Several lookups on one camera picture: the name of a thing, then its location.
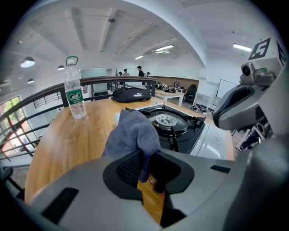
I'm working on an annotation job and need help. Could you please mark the wooden table white legs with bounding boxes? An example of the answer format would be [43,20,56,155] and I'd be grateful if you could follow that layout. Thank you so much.
[24,96,235,224]
[155,89,186,107]

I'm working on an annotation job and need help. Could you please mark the clear water bottle green label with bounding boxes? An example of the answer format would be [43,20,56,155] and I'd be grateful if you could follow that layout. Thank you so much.
[63,55,88,120]

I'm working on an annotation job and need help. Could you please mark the black pouch bag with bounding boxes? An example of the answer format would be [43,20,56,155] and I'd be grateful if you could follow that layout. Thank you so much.
[111,87,152,103]

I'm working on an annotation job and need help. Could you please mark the whiteboard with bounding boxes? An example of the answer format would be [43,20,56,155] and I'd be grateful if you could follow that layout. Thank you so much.
[213,79,238,107]

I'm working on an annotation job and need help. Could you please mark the black office chair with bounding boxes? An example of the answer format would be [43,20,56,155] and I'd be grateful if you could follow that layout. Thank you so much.
[183,84,197,105]

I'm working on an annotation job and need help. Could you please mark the black metal railing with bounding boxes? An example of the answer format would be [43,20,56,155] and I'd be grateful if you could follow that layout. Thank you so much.
[0,76,158,163]

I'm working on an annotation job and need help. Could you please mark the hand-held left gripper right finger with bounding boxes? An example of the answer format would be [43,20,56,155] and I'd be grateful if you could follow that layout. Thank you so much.
[148,150,235,231]

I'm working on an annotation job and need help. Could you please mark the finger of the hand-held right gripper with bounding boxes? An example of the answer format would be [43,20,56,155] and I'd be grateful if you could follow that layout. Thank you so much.
[213,101,266,131]
[219,84,263,112]

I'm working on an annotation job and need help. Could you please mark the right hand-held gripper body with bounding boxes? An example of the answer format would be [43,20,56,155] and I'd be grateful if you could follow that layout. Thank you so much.
[239,37,289,139]

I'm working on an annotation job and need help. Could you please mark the white portable gas stove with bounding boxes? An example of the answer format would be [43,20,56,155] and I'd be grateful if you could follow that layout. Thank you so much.
[114,103,228,161]

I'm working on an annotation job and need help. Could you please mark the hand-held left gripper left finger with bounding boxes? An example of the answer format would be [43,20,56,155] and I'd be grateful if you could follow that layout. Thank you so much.
[29,148,163,231]

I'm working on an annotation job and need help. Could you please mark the blue cloth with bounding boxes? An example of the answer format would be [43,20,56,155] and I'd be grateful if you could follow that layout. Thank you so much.
[102,109,162,184]

